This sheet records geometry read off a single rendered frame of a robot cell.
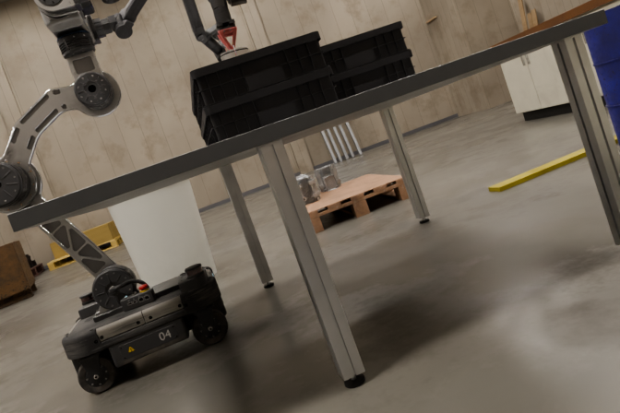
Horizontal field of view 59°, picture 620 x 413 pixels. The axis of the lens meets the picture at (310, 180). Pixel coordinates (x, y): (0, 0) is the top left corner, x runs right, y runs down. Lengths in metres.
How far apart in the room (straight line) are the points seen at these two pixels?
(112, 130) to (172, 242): 8.49
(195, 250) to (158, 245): 0.24
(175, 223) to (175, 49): 8.82
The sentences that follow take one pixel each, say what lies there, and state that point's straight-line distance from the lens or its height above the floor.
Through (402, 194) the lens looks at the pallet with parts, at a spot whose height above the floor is 0.04.
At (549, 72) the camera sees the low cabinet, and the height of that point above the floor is 0.47.
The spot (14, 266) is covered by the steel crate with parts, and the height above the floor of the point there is 0.41.
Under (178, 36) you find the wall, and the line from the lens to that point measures 12.30.
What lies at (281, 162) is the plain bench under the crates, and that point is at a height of 0.60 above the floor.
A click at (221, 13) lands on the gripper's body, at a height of 1.16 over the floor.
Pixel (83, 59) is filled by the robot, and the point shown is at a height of 1.27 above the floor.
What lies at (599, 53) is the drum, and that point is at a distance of 3.39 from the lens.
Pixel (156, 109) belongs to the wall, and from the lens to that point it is 12.00.
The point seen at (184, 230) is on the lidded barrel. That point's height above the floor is 0.36.
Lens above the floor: 0.63
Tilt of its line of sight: 4 degrees down
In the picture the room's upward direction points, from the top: 20 degrees counter-clockwise
